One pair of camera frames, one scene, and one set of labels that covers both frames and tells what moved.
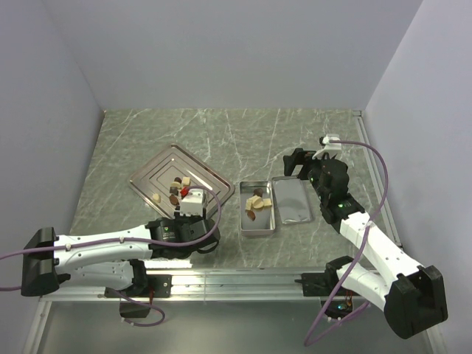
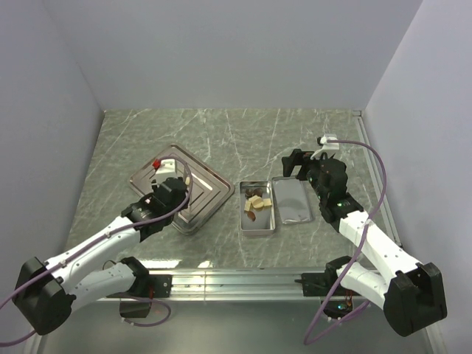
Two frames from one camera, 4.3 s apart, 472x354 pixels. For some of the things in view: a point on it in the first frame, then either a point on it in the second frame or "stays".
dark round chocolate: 258,192 stays
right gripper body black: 313,177 stays
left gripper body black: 185,219 -> 155,185
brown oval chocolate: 251,214 stays
